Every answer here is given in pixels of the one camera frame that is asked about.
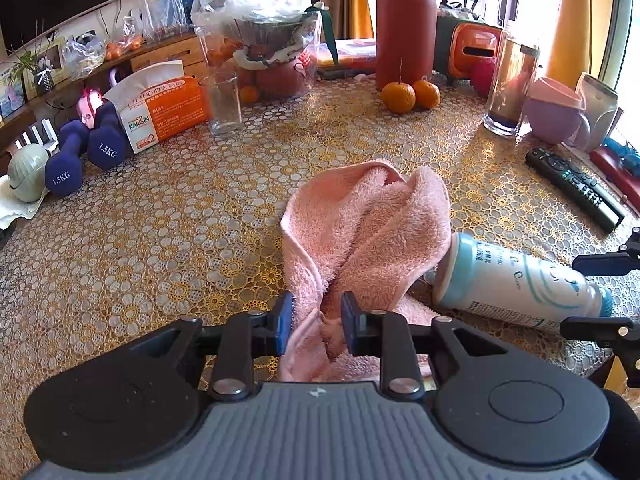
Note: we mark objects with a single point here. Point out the clear box with orange lid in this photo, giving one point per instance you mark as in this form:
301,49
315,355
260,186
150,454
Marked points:
350,55

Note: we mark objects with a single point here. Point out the small potted plant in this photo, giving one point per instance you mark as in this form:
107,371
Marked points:
42,77

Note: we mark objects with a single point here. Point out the yellow curtain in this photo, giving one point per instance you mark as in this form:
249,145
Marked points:
580,15

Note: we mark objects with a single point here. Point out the dark green box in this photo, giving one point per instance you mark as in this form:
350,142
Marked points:
445,42

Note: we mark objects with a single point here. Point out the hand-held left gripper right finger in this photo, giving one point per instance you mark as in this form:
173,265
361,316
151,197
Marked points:
350,327

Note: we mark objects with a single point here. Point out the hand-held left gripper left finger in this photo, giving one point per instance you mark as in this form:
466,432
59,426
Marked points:
284,322

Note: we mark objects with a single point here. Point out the pink towel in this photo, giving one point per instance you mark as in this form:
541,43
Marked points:
360,230

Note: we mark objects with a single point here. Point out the red thermos jug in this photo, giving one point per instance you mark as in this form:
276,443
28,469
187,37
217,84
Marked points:
405,25

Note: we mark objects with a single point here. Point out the pale green round container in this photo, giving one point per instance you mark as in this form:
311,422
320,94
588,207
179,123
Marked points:
27,172

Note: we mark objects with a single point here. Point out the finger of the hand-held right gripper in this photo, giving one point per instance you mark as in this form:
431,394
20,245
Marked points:
600,330
607,264

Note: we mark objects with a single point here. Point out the black remote control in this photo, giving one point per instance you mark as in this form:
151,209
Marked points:
575,185

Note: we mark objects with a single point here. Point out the tangerine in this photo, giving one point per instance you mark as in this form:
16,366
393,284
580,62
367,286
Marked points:
398,97
428,94

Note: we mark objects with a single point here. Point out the white bottle with blue cap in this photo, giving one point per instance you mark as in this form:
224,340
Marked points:
520,285

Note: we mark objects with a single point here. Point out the pink and purple cup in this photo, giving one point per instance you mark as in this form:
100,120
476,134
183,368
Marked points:
552,115

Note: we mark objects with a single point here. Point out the plastic bag of fruit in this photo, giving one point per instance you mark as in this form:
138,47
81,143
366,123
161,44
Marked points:
260,35

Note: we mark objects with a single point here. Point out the white cloth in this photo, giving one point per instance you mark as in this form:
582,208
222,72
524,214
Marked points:
15,210

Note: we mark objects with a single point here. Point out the orange tissue holder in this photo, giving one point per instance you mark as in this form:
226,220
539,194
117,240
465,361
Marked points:
475,50

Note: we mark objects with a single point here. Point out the orange tissue pack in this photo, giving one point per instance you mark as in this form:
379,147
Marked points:
160,105

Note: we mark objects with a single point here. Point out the blue dumbbell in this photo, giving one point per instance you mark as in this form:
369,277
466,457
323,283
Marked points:
65,170
107,145

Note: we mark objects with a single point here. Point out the red pouch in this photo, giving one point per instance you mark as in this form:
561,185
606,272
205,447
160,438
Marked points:
617,170

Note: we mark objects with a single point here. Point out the clear glass tea bottle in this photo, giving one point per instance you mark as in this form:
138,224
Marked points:
510,85

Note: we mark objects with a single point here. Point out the clear drinking glass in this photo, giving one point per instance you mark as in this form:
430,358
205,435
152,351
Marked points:
222,105

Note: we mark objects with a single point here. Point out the blue crinkled plastic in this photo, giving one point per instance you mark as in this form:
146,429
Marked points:
625,150

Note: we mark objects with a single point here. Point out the small orange fruit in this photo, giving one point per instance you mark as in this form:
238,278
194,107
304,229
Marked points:
249,94

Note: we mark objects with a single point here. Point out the white photo frame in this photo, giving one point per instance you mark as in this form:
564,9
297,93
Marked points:
50,60

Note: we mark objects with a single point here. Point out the wooden television stand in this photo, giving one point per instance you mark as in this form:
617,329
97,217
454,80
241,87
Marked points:
160,57

